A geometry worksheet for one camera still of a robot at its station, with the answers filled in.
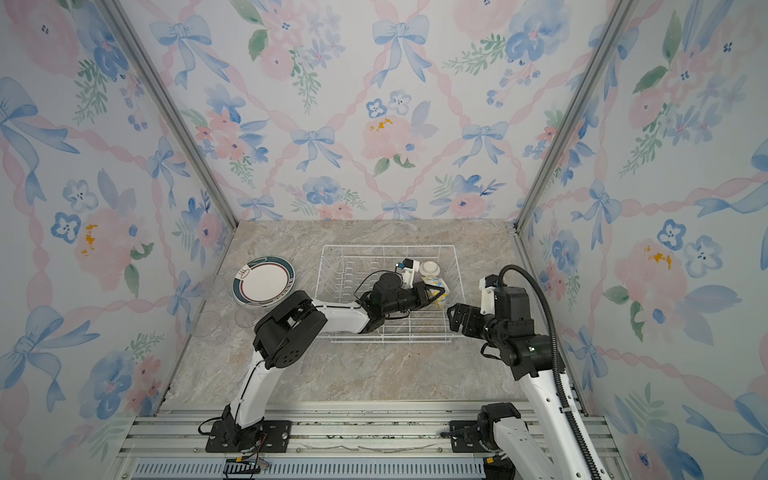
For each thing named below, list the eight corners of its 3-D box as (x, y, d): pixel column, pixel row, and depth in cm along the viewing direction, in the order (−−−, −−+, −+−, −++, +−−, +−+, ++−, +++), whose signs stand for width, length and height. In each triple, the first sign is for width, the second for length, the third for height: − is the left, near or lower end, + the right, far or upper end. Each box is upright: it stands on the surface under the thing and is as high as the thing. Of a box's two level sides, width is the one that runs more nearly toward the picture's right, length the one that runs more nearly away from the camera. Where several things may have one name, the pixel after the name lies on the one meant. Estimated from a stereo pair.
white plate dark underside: (231, 310, 99) (225, 302, 95) (248, 265, 110) (243, 256, 106) (288, 310, 99) (284, 302, 95) (299, 265, 110) (296, 256, 106)
